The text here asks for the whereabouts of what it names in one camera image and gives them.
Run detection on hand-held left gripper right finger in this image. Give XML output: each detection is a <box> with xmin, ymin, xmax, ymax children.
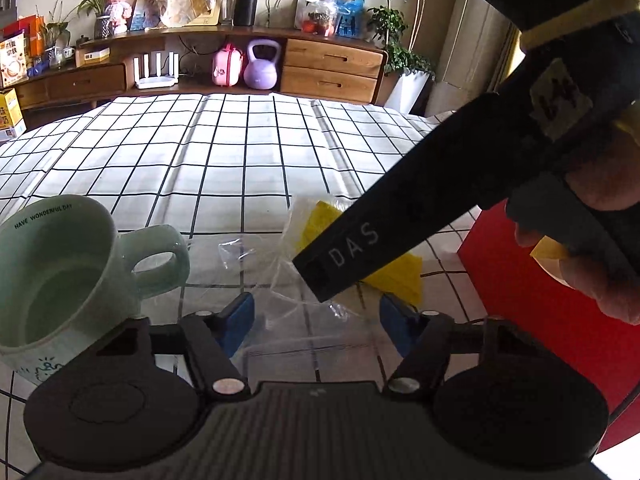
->
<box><xmin>378</xmin><ymin>293</ymin><xmax>549</xmax><ymax>402</ymax></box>

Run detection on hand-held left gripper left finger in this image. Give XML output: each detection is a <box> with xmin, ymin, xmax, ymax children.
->
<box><xmin>94</xmin><ymin>291</ymin><xmax>255</xmax><ymax>402</ymax></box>

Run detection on yellow cloth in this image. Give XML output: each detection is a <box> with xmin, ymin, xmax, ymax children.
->
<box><xmin>295</xmin><ymin>201</ymin><xmax>425</xmax><ymax>307</ymax></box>

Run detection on yellow sponge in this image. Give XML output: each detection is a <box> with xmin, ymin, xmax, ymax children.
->
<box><xmin>272</xmin><ymin>194</ymin><xmax>426</xmax><ymax>322</ymax></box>

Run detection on red cardboard box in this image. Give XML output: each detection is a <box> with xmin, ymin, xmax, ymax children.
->
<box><xmin>457</xmin><ymin>205</ymin><xmax>640</xmax><ymax>454</ymax></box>

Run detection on person's right hand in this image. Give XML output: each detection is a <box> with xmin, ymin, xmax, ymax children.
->
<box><xmin>505</xmin><ymin>130</ymin><xmax>640</xmax><ymax>327</ymax></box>

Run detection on small clear plastic wrapper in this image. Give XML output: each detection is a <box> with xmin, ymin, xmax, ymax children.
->
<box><xmin>218</xmin><ymin>237</ymin><xmax>252</xmax><ymax>272</ymax></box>

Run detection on beige standing air conditioner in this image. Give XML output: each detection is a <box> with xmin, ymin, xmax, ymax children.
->
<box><xmin>425</xmin><ymin>0</ymin><xmax>517</xmax><ymax>119</ymax></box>

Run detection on potted tree in white pot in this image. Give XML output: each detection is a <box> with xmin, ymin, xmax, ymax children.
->
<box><xmin>362</xmin><ymin>0</ymin><xmax>437</xmax><ymax>116</ymax></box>

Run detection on black white checked tablecloth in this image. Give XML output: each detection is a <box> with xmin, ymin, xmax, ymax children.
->
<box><xmin>0</xmin><ymin>92</ymin><xmax>482</xmax><ymax>480</ymax></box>

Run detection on mint green mug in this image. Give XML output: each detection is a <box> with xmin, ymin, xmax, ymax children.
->
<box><xmin>0</xmin><ymin>194</ymin><xmax>192</xmax><ymax>387</ymax></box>

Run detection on wooden tv cabinet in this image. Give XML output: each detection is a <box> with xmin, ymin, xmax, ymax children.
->
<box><xmin>15</xmin><ymin>25</ymin><xmax>390</xmax><ymax>109</ymax></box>

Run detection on blue plastic bag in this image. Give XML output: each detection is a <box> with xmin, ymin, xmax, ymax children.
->
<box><xmin>336</xmin><ymin>0</ymin><xmax>364</xmax><ymax>38</ymax></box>

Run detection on clear bag of fruit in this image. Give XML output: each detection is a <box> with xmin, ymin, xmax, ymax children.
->
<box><xmin>297</xmin><ymin>0</ymin><xmax>339</xmax><ymax>37</ymax></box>

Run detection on purple kettlebell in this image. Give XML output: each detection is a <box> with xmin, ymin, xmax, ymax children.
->
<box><xmin>243</xmin><ymin>39</ymin><xmax>282</xmax><ymax>90</ymax></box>

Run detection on small pink suitcase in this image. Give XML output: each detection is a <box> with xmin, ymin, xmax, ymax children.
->
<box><xmin>212</xmin><ymin>43</ymin><xmax>245</xmax><ymax>87</ymax></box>

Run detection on white wifi router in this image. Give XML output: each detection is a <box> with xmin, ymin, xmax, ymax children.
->
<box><xmin>132</xmin><ymin>51</ymin><xmax>180</xmax><ymax>90</ymax></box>

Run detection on black cylinder speaker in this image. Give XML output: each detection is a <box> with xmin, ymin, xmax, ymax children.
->
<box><xmin>233</xmin><ymin>0</ymin><xmax>260</xmax><ymax>28</ymax></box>

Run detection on white yellow flat box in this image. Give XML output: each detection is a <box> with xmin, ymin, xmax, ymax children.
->
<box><xmin>75</xmin><ymin>46</ymin><xmax>112</xmax><ymax>68</ymax></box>

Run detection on light wooden stand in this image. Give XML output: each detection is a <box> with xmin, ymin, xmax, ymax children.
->
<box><xmin>187</xmin><ymin>7</ymin><xmax>222</xmax><ymax>28</ymax></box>

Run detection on yellow white milk carton box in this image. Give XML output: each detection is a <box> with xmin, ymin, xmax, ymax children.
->
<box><xmin>0</xmin><ymin>87</ymin><xmax>27</xmax><ymax>142</ymax></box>

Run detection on green plant in glass vase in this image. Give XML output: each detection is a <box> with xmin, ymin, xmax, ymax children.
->
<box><xmin>35</xmin><ymin>2</ymin><xmax>76</xmax><ymax>69</ymax></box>

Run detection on orchid plant in patterned vase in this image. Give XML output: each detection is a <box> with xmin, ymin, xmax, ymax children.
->
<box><xmin>75</xmin><ymin>0</ymin><xmax>114</xmax><ymax>40</ymax></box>

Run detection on pink doll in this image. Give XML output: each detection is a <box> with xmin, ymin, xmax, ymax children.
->
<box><xmin>102</xmin><ymin>0</ymin><xmax>134</xmax><ymax>35</ymax></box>

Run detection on orange red gift boxes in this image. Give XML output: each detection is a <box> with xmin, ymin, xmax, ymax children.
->
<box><xmin>0</xmin><ymin>15</ymin><xmax>49</xmax><ymax>59</ymax></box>

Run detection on picture frame with blue figure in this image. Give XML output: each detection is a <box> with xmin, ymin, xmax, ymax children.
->
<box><xmin>127</xmin><ymin>0</ymin><xmax>166</xmax><ymax>31</ymax></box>

